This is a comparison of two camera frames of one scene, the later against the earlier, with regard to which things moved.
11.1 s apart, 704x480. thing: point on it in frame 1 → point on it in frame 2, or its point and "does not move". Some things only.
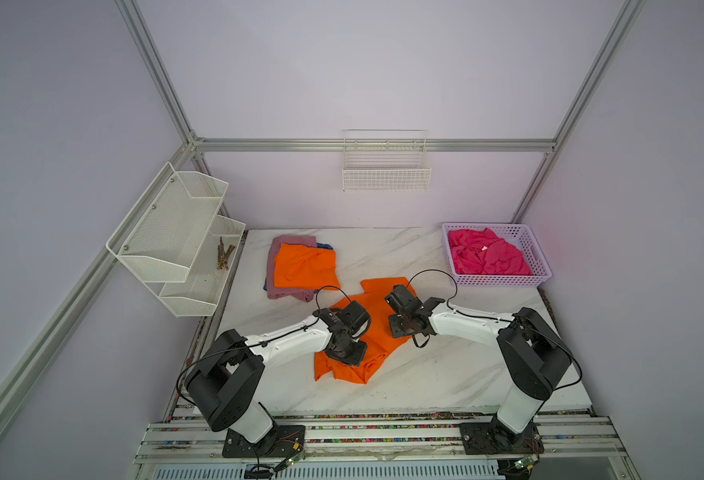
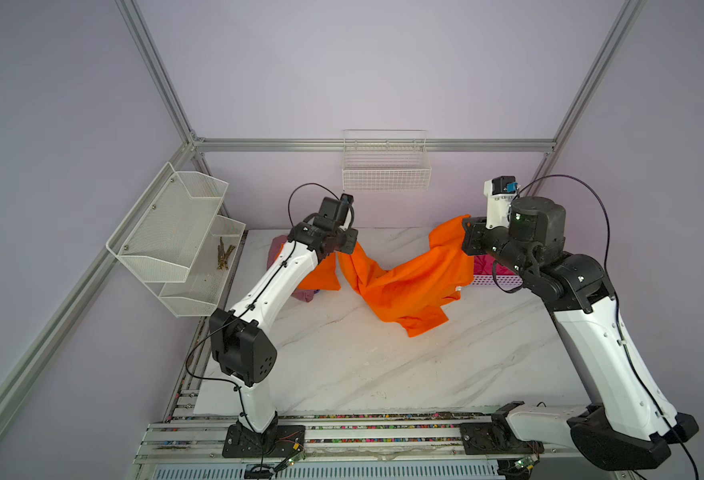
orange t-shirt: [376, 336] → [416, 292]
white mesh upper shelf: [163, 232] does not move
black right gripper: [396, 331] → [476, 231]
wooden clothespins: [221, 255] does not move
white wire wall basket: [386, 160] does not move
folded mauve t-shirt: [273, 291] does not move
